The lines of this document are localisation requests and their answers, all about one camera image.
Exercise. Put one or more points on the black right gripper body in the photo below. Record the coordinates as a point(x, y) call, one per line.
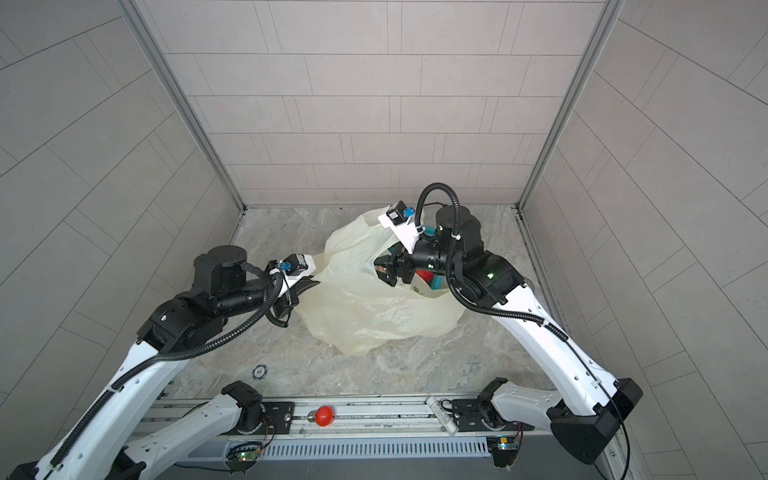
point(410, 263)

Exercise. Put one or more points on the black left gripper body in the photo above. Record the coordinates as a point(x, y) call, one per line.
point(287, 300)

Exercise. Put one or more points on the red fruit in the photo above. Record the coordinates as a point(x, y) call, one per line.
point(426, 276)

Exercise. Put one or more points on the translucent cream plastic bag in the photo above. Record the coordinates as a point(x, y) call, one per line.
point(356, 312)

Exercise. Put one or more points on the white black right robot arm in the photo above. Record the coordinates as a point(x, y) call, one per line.
point(588, 405)

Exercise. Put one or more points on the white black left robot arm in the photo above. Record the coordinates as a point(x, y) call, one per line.
point(228, 296)

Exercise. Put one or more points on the teal plastic basket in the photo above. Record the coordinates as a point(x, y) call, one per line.
point(437, 282)

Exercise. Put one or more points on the red emergency stop button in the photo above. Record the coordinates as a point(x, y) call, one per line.
point(322, 416)

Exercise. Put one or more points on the left circuit board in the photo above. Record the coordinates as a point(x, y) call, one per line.
point(242, 457)

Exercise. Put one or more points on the circuit board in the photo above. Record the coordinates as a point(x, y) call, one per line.
point(242, 457)
point(503, 450)

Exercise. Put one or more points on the ventilation grille strip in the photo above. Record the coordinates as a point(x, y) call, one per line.
point(376, 448)

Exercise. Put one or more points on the right circuit board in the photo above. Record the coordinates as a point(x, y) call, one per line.
point(503, 450)

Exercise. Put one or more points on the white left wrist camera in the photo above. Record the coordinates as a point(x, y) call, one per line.
point(293, 266)

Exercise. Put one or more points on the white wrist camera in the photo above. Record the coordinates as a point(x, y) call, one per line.
point(293, 266)
point(400, 219)

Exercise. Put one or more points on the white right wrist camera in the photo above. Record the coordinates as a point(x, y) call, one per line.
point(400, 219)

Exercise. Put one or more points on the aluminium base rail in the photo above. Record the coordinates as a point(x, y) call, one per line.
point(384, 417)

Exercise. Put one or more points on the white label block on rail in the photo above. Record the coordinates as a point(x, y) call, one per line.
point(443, 416)

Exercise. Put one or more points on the aluminium corner post left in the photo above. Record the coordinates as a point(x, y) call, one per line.
point(150, 48)

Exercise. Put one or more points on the aluminium corner post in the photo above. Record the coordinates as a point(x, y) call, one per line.
point(150, 48)
point(605, 23)

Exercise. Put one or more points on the aluminium corner post right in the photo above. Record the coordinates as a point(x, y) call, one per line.
point(605, 23)

